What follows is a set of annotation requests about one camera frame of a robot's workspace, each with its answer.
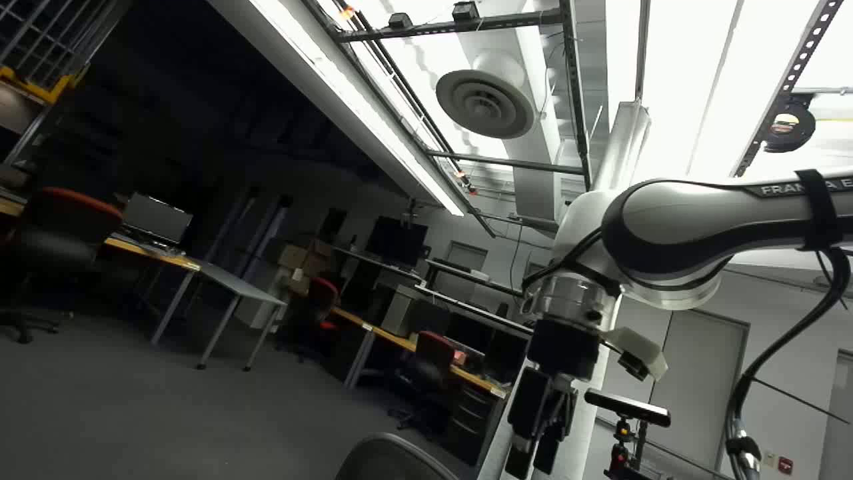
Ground thin black ceiling pipe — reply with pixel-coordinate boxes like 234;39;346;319
425;147;588;179

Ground wooden top desk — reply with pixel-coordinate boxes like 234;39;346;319
329;305;422;391
447;359;513;403
101;233;206;350

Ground grey door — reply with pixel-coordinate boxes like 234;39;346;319
651;305;751;473
816;346;853;480

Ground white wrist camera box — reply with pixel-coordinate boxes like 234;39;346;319
608;326;672;385

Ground round black ceiling device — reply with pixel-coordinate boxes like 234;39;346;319
759;90;820;154

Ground small red office chair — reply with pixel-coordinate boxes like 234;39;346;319
407;329;462;422
297;275;346;357

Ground round ceiling air vent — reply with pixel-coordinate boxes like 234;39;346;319
434;67;539;141

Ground black computer monitor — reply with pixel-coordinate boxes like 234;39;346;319
362;214;433;273

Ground wire grid shelf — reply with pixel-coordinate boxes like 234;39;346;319
0;0;95;110

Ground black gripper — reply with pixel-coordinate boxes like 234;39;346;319
503;315;608;480

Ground grey metal table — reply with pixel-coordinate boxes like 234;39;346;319
146;259;287;374

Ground large red black office chair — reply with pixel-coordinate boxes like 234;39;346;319
0;185;127;346

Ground black tripod stand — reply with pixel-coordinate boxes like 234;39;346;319
582;387;675;480

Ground perforated metal ceiling strut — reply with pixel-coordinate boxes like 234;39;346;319
730;0;848;179

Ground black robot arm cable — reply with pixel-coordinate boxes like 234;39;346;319
723;243;853;480

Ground long ceiling light fixture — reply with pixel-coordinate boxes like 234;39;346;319
207;0;471;219

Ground grey laptop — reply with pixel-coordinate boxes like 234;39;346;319
119;193;195;254

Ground black ceiling rail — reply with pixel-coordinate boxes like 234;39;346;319
334;0;567;46

